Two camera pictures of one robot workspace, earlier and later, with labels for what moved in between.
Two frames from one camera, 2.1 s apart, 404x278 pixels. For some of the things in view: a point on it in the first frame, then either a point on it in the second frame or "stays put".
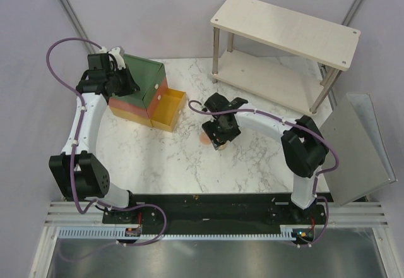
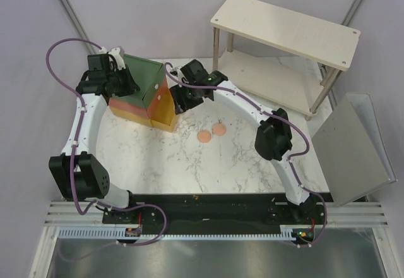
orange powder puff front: x=204 y=138 stays put
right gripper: x=209 y=128 -> x=177 y=92
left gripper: x=131 y=86 stays put
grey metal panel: x=363 y=162 stays put
